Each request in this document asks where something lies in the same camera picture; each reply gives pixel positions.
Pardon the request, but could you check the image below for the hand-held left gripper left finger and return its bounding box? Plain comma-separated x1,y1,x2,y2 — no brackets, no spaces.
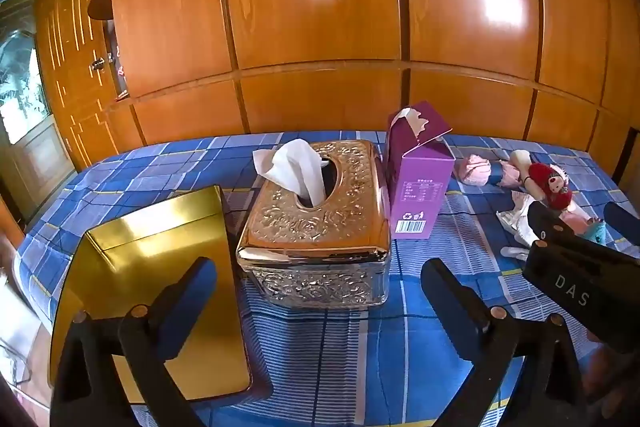
52,257,221,427

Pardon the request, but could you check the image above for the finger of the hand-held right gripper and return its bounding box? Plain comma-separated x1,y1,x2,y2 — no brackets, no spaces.
527,201,576,244
602,202,640,253

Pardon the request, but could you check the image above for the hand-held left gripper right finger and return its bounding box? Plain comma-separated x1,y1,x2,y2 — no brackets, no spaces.
421,258,586,427

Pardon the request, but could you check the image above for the white sock bundle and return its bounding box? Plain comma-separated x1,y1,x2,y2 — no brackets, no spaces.
495,192,540,259

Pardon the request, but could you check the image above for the teal plush rabbit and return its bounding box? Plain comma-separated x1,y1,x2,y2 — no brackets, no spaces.
575,217,608,248

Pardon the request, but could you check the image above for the red plush doll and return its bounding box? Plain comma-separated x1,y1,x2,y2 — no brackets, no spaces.
510,150,573,210

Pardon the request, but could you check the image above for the gold metal tin box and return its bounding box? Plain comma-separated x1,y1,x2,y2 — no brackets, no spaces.
48,186,253,404

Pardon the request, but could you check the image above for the purple paper carton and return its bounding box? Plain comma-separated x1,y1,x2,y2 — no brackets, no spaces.
382,101,456,240

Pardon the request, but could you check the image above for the bed with blue plaid sheet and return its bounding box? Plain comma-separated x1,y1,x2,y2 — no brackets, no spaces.
12,132,640,427

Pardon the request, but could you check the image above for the silver embossed tissue box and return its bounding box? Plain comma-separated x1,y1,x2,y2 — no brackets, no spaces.
235,139,392,308

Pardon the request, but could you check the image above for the white tissue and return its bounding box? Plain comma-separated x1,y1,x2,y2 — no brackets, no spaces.
252,139,328,208

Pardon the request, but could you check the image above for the grooved wooden door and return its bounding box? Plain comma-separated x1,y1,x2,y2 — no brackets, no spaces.
35,0,126,172

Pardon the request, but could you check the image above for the wooden door with glass pane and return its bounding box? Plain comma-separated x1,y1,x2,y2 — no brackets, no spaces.
0,0,66,223

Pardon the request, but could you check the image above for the wooden wardrobe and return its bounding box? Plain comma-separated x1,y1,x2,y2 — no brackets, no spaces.
87,0,640,188

